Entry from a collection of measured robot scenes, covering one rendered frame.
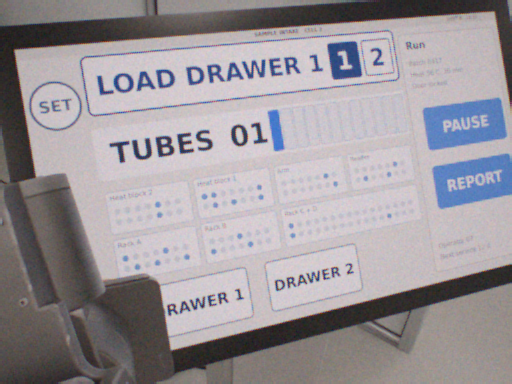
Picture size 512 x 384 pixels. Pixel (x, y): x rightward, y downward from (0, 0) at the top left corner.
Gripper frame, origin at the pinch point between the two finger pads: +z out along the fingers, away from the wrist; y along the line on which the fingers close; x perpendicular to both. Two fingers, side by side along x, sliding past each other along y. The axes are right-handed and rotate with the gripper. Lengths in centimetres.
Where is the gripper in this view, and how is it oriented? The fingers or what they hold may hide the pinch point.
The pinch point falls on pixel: (91, 315)
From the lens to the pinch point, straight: 42.9
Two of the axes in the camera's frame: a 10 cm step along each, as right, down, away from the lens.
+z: -2.7, 0.3, 9.6
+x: 1.6, 9.9, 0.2
